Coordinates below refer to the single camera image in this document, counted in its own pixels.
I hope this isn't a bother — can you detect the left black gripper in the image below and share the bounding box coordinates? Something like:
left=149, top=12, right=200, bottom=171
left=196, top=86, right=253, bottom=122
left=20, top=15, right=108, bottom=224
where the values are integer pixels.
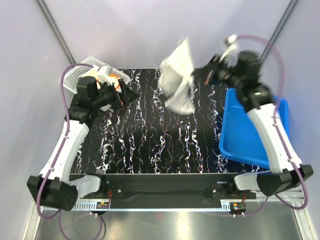
left=92, top=78, right=140, bottom=109

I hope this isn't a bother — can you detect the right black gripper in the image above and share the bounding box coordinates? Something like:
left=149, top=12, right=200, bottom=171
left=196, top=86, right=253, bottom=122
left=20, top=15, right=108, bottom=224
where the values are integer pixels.
left=190, top=55, right=241, bottom=90

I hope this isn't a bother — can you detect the orange floral towel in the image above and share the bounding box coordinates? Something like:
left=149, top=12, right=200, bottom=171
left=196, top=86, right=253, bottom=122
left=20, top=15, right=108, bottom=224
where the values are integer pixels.
left=83, top=68, right=121, bottom=93

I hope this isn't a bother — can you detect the grey white towel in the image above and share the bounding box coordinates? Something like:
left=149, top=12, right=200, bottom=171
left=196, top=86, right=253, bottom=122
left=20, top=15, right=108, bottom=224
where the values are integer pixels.
left=158, top=38, right=195, bottom=115

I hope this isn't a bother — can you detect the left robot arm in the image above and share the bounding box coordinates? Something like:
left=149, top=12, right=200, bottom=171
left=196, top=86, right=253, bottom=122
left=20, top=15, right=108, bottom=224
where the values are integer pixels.
left=27, top=76, right=139, bottom=211

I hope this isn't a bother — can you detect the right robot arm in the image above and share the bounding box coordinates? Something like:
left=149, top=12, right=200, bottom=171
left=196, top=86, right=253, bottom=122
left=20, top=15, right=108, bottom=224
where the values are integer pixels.
left=192, top=50, right=314, bottom=199

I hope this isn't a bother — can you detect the white perforated plastic basket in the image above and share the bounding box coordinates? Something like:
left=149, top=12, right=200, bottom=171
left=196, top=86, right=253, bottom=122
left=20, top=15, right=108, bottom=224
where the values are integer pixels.
left=63, top=57, right=130, bottom=94

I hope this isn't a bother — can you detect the blue plastic bin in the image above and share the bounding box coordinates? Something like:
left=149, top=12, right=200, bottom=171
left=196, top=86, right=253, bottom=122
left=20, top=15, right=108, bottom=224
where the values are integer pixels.
left=219, top=88, right=293, bottom=172

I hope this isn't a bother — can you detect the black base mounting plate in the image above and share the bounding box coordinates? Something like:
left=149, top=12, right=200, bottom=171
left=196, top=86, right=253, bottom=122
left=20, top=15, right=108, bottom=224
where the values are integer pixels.
left=104, top=173, right=257, bottom=211

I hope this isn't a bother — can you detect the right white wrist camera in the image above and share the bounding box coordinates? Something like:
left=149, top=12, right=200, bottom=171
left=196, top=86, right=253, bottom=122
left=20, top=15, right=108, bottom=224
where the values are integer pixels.
left=219, top=34, right=239, bottom=67

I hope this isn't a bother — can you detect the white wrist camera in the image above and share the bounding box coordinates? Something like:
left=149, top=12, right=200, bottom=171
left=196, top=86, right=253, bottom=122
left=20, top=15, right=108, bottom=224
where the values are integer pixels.
left=219, top=34, right=239, bottom=67
left=92, top=65, right=122, bottom=93

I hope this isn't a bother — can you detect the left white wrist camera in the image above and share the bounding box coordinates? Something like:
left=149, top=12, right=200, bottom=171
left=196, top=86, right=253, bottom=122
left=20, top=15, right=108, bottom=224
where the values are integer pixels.
left=92, top=65, right=122, bottom=93

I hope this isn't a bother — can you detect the aluminium frame rail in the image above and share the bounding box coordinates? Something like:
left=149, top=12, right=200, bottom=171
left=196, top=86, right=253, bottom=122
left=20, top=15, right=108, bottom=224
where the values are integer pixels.
left=32, top=181, right=306, bottom=213

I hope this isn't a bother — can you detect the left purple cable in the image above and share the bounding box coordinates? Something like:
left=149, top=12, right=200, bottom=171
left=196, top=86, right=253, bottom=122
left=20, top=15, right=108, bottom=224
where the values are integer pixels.
left=36, top=63, right=107, bottom=240

